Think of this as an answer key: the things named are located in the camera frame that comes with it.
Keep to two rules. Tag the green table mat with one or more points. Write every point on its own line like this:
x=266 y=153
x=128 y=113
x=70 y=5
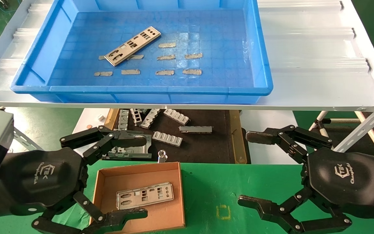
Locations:
x=213 y=182

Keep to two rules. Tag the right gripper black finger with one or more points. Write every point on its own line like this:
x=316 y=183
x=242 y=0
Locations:
x=258 y=206
x=261 y=136

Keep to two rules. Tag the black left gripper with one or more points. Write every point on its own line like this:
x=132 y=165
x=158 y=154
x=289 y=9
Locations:
x=44 y=175

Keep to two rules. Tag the long grey metal bar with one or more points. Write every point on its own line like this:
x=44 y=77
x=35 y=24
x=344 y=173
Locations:
x=195 y=129

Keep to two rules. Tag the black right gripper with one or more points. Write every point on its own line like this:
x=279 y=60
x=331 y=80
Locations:
x=352 y=182

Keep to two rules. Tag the slotted grey metal bracket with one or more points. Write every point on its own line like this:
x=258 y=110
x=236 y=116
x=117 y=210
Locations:
x=136 y=116
x=150 y=118
x=123 y=119

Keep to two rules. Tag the white corrugated shelf board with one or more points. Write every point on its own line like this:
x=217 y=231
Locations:
x=304 y=65

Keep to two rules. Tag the large flat grey metal plate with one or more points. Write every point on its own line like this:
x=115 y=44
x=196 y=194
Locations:
x=135 y=153

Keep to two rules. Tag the blue plastic tray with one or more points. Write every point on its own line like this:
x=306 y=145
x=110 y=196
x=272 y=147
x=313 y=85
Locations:
x=206 y=32

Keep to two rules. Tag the black wooden-framed tray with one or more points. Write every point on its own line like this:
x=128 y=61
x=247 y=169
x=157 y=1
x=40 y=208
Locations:
x=206 y=146

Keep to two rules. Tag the white slotted angle brace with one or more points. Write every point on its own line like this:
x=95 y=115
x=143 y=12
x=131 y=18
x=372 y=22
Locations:
x=24 y=139
x=362 y=128

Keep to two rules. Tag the brown cardboard box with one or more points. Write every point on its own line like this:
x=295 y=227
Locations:
x=164 y=217

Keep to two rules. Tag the white pipe storage rack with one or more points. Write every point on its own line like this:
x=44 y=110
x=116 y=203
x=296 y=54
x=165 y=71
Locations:
x=317 y=123

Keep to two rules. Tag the ribbed grey metal bracket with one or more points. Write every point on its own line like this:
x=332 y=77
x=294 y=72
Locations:
x=177 y=116
x=167 y=138

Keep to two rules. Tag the small white cube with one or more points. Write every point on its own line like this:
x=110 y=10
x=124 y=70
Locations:
x=101 y=117

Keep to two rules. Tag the silver binder clip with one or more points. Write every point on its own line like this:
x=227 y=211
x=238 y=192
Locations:
x=162 y=156

